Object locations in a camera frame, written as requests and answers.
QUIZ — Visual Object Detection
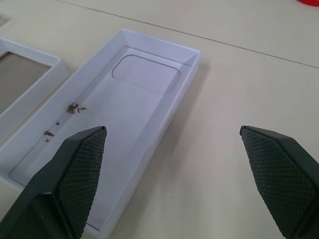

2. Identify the white box insert tray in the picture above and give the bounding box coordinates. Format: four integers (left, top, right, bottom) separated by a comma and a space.
0, 37, 69, 146

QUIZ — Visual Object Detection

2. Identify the white phone box base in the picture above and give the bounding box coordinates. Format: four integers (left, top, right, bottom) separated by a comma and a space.
0, 28, 202, 238

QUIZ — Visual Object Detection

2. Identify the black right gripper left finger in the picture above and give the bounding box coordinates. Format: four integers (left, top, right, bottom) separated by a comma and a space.
0, 125, 108, 239

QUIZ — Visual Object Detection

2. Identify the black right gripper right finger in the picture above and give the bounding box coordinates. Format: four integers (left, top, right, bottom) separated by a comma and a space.
239, 125, 319, 239

